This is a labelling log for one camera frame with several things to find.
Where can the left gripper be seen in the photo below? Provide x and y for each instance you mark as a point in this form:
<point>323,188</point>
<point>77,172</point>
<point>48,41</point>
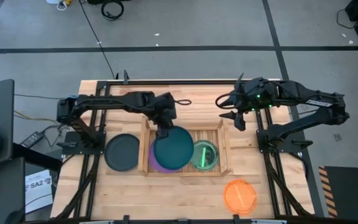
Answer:
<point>163,109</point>

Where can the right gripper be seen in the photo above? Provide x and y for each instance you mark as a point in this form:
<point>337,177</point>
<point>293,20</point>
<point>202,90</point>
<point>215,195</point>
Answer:
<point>256,93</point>

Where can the teal plate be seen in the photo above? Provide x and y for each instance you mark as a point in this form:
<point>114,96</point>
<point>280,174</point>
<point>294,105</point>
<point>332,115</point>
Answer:
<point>174,149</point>

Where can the purple plastic plate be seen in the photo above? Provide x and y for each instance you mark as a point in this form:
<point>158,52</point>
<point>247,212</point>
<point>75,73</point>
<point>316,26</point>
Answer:
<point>155,161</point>

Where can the green translucent bowl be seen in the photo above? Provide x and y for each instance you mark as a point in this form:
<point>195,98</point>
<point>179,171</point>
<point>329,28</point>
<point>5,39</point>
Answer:
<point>208,155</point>

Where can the dark grey plate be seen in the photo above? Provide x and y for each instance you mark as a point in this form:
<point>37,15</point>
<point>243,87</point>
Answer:
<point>122,152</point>

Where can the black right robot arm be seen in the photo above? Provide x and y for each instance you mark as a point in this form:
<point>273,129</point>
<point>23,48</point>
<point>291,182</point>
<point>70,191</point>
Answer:
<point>322,104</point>

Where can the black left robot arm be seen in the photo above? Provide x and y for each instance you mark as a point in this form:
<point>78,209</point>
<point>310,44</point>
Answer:
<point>104,101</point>

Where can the wooden bamboo plate shelf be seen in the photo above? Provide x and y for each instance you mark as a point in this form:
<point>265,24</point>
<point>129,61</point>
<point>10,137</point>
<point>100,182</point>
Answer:
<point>225,149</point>

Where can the black power adapter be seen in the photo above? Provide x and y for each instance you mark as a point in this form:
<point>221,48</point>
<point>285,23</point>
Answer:
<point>32,139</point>

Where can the black yellow hazard mat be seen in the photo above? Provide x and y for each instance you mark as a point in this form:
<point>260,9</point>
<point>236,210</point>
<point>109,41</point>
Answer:
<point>350,189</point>

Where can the white paper sheet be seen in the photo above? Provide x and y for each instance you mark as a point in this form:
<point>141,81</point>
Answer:
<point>39,193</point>

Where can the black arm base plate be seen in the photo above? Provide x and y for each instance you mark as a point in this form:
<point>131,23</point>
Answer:
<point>73,146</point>
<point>261,146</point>

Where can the black aluminium table frame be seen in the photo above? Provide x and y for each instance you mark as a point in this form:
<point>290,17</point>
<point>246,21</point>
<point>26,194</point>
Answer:
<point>197,82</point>

